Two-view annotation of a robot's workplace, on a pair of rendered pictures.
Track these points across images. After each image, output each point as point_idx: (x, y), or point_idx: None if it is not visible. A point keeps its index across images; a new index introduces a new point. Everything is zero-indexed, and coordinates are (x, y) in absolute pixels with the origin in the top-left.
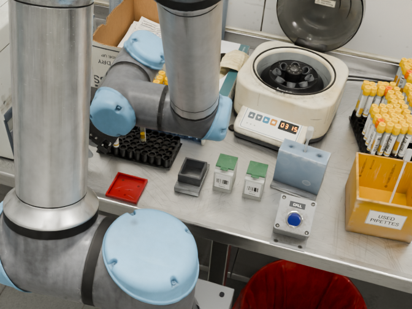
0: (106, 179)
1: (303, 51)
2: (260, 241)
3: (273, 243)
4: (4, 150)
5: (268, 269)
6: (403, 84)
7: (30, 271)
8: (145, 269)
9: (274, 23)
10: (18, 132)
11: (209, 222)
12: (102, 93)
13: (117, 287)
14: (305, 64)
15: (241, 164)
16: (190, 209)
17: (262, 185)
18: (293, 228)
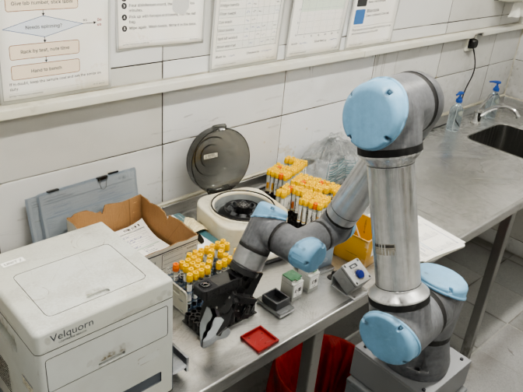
0: (240, 346)
1: (226, 193)
2: (349, 303)
3: (356, 299)
4: (166, 385)
5: (278, 367)
6: (280, 184)
7: (427, 330)
8: (458, 282)
9: (171, 190)
10: (406, 244)
11: (320, 316)
12: (305, 243)
13: (454, 304)
14: (236, 200)
15: (278, 280)
16: (302, 319)
17: (319, 274)
18: (363, 278)
